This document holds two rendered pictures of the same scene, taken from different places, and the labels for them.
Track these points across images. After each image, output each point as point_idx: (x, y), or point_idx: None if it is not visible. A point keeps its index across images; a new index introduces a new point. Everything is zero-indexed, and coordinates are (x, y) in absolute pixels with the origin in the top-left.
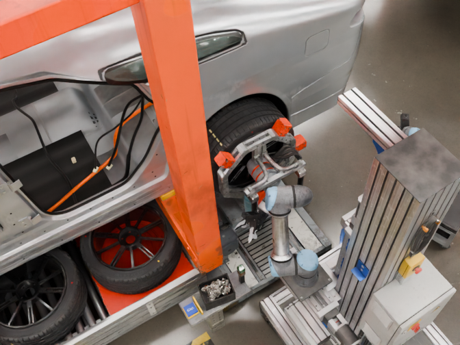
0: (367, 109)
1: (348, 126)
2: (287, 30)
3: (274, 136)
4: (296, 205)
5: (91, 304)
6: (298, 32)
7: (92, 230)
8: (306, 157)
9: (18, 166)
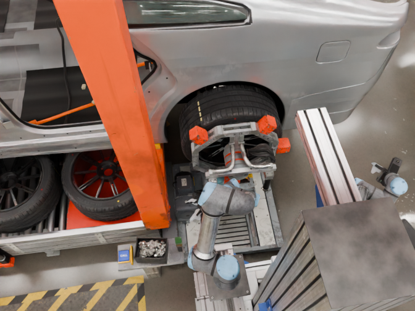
0: (326, 141)
1: (349, 147)
2: (301, 25)
3: (254, 131)
4: (228, 211)
5: (67, 211)
6: (314, 33)
7: (80, 152)
8: (299, 160)
9: (40, 76)
